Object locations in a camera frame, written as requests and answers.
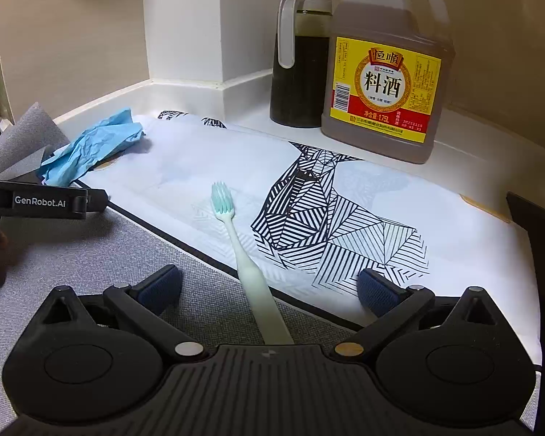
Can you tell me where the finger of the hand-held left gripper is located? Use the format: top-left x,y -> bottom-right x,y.
86,188 -> 111,213

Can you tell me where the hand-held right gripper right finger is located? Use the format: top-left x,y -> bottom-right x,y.
331,267 -> 491,359

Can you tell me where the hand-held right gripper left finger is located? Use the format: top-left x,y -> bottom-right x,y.
43,263 -> 207,359

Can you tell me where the blue cloth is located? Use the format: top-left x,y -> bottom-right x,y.
37,108 -> 147,187

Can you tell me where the pale green toothbrush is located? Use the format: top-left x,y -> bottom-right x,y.
210,181 -> 296,346

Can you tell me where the grey fabric mat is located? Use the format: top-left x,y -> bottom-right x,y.
0,101 -> 364,421

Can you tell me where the white deer print mat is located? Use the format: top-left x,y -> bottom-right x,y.
73,109 -> 545,366

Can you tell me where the cooking wine jug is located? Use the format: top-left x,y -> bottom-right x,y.
320,0 -> 456,165

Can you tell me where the dark oil bottle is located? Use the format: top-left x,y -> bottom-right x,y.
270,0 -> 333,128

